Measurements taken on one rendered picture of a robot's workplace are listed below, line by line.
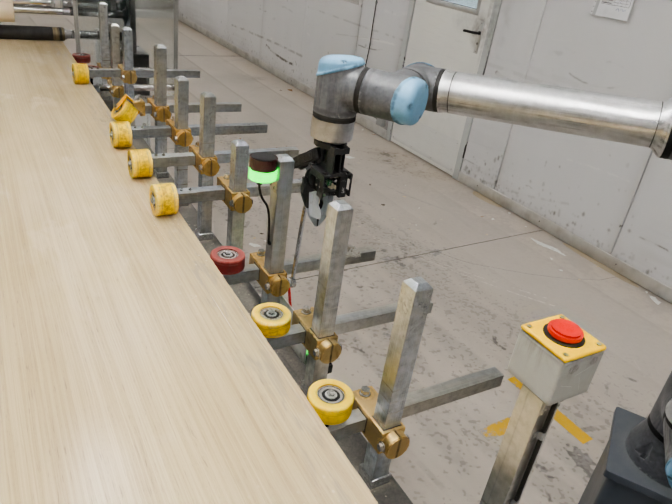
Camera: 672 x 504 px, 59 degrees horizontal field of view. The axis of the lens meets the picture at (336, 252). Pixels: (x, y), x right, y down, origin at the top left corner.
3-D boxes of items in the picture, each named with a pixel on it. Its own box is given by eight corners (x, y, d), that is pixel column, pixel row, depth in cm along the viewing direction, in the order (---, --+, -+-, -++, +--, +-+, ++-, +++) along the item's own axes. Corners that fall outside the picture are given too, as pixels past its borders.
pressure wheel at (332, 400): (307, 419, 111) (314, 371, 105) (349, 430, 110) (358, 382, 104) (295, 451, 104) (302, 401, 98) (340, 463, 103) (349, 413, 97)
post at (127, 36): (133, 140, 265) (130, 26, 242) (135, 143, 262) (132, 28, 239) (125, 140, 263) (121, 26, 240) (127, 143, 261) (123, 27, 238)
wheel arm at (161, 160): (293, 155, 196) (294, 144, 194) (298, 159, 193) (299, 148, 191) (136, 164, 171) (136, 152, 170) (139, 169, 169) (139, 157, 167)
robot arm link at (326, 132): (304, 111, 125) (344, 110, 130) (302, 133, 127) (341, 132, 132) (324, 124, 118) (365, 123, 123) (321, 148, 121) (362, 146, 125)
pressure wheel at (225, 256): (235, 282, 149) (238, 241, 143) (247, 299, 143) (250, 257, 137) (204, 287, 145) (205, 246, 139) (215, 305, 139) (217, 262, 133)
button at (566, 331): (560, 326, 72) (565, 314, 71) (587, 345, 69) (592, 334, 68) (537, 332, 70) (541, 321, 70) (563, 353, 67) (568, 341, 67)
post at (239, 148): (234, 295, 174) (244, 137, 152) (239, 302, 172) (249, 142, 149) (223, 298, 173) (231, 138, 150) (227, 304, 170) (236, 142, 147)
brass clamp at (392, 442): (370, 403, 117) (374, 384, 115) (409, 453, 107) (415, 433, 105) (342, 412, 114) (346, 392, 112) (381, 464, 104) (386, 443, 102)
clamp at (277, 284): (266, 267, 152) (268, 250, 150) (289, 295, 142) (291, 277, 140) (245, 270, 150) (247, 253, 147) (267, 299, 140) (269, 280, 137)
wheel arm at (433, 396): (489, 379, 128) (494, 364, 126) (500, 389, 126) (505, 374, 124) (309, 437, 107) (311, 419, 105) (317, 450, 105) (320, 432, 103)
